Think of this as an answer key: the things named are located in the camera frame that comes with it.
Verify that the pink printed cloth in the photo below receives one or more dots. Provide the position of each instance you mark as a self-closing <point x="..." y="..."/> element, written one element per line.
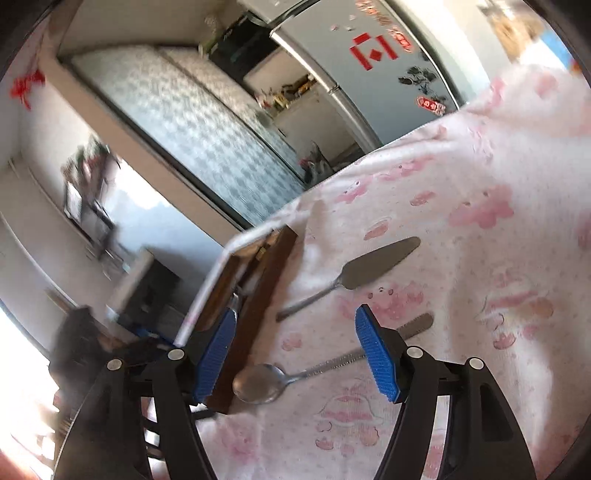
<point x="461" y="277"/>

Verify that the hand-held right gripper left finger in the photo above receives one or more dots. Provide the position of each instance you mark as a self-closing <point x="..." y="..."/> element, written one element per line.
<point x="214" y="355"/>

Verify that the small red sticker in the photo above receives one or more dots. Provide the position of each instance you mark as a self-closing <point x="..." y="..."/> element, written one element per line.
<point x="430" y="105"/>

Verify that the white kitchen counter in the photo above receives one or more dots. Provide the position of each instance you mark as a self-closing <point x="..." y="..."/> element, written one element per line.
<point x="318" y="122"/>

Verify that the white wash basin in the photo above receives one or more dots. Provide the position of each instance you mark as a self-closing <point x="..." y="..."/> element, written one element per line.
<point x="134" y="281"/>

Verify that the black flower sticker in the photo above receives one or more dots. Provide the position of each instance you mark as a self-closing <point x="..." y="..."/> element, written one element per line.
<point x="418" y="76"/>

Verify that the plastic bags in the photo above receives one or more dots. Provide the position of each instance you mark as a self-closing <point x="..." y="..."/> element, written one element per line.
<point x="316" y="164"/>

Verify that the red knot wall decoration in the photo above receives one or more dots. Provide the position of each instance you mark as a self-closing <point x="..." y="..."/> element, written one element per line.
<point x="27" y="87"/>

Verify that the large red paper sticker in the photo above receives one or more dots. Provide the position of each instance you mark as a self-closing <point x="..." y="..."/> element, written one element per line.
<point x="374" y="51"/>

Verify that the metal butter knife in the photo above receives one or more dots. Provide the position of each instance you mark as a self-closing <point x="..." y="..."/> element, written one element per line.
<point x="369" y="266"/>

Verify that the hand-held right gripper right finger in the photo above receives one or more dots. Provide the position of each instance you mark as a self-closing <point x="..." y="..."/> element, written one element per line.
<point x="376" y="350"/>

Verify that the black range hood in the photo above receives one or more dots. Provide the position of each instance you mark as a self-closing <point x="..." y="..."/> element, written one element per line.
<point x="240" y="46"/>

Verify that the silver refrigerator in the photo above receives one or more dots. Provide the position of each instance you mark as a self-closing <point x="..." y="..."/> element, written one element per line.
<point x="369" y="106"/>

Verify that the brown rectangular tray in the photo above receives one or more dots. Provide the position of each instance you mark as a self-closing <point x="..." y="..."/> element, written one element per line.
<point x="261" y="295"/>

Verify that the patterned sliding door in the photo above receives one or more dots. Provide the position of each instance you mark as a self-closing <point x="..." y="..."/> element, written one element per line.
<point x="184" y="134"/>

